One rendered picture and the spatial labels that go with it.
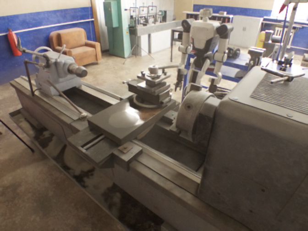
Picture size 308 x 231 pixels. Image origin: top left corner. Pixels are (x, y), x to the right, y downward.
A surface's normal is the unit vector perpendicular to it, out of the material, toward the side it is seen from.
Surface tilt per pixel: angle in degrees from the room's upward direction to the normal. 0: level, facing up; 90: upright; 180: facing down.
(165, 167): 0
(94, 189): 0
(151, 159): 0
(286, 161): 90
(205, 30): 90
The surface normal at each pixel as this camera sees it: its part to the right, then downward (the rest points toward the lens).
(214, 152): -0.62, 0.44
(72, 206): 0.00, -0.83
